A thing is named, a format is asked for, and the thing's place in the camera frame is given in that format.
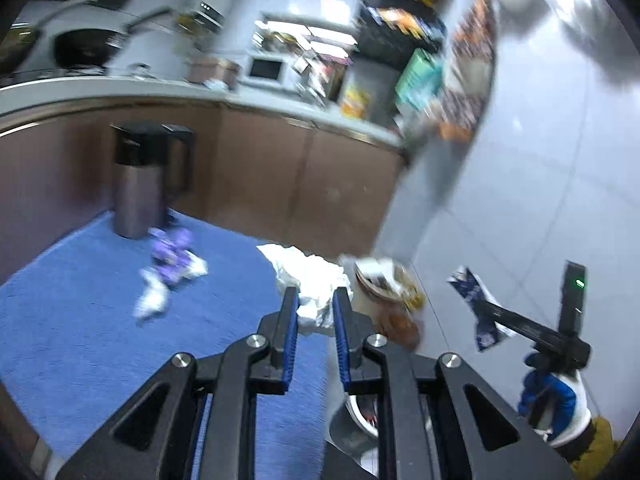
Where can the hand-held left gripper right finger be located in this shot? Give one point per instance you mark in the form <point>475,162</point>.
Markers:
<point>342,340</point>

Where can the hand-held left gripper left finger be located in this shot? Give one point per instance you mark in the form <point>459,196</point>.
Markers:
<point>290,340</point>

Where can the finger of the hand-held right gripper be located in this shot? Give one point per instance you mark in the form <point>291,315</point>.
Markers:
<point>515,321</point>

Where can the blue and white wrapper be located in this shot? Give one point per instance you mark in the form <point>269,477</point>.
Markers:
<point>470,290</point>

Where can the purple plastic lid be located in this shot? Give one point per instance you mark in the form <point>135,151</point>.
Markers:
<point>172,252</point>

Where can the person's right hand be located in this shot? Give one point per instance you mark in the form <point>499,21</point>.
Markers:
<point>565,405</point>

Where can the white round container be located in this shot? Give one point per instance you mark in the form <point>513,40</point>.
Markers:
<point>352,425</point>

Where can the blue mat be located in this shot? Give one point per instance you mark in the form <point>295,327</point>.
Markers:
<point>100,340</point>

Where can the yellow detergent bottle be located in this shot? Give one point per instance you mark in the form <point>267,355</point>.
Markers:
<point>356,102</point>

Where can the patterned apron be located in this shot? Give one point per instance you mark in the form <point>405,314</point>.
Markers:
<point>470,70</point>

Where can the green cutting board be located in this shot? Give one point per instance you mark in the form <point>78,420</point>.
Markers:
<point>420,80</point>

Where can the white microwave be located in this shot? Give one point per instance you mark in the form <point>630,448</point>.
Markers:
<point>265,69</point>

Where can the brown rice cooker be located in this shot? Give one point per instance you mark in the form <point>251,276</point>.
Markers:
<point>212,72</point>

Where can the small window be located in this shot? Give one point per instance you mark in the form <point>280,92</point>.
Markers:
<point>300,35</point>

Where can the white water heater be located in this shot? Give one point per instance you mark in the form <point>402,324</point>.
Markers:
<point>209,14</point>

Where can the black wok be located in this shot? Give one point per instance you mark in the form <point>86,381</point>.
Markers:
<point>82,47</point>

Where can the gold lidded pot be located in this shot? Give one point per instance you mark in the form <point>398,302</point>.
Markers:
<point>17,50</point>

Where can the black wall rack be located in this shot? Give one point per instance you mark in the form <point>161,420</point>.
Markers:
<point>400,15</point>

